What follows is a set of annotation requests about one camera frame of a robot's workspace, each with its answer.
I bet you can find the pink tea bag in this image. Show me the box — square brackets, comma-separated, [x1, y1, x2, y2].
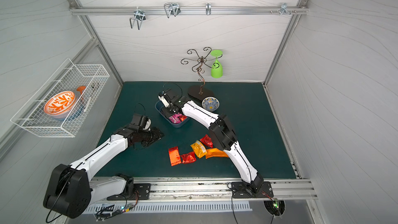
[169, 114, 182, 124]

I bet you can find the large red tea bag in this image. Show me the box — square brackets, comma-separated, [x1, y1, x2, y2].
[169, 146, 182, 167]

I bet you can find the yellow foil tea bag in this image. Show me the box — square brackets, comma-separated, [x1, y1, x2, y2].
[190, 141, 207, 158]

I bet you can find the orange foil tea bag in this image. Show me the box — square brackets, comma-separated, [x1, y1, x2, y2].
[205, 148, 229, 159]

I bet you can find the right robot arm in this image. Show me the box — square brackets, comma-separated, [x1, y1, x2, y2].
[158, 89, 264, 197]

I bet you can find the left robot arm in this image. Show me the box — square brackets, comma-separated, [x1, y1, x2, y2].
[43, 127, 164, 218]

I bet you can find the blue plastic storage box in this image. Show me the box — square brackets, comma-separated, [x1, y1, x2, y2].
[155, 101, 190, 128]

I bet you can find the small red tea bag bottom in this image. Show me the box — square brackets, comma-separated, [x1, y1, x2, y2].
[180, 151, 197, 164]

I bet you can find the black metal cup stand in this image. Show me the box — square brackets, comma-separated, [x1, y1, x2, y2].
[180, 47, 214, 102]

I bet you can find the blue yellow patterned bowl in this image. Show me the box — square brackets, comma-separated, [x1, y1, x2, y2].
[202, 96, 220, 112]

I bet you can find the green plastic goblet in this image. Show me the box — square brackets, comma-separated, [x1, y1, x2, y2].
[210, 50, 223, 78]

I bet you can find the orange spoon in basket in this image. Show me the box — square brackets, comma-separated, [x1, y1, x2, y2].
[76, 86, 86, 101]

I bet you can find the white vent strip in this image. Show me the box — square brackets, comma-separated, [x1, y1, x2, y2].
[86, 201, 253, 215]

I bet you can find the orange white patterned bowl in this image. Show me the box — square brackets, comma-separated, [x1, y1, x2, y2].
[44, 91, 78, 119]

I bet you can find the metal double hook left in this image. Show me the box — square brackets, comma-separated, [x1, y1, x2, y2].
[129, 8, 146, 30]

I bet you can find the metal hook centre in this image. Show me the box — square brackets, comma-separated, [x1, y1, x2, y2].
[164, 3, 181, 18]

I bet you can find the small metal clip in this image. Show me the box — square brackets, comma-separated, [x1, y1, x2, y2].
[205, 3, 211, 16]

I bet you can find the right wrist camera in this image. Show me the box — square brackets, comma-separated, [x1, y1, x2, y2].
[158, 91, 171, 108]

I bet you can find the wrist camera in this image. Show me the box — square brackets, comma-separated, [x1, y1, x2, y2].
[129, 114, 151, 131]
[158, 91, 171, 108]

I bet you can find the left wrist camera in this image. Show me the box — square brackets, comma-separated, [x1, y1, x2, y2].
[129, 114, 151, 131]

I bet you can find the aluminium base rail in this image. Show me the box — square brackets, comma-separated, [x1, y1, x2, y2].
[90, 177, 318, 204]

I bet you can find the white wire basket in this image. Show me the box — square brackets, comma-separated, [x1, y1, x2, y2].
[10, 59, 109, 138]

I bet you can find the aluminium top rail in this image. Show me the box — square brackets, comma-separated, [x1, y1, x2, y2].
[69, 5, 309, 17]

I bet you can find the metal bracket right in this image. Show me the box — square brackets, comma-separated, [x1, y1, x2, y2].
[269, 3, 297, 16]

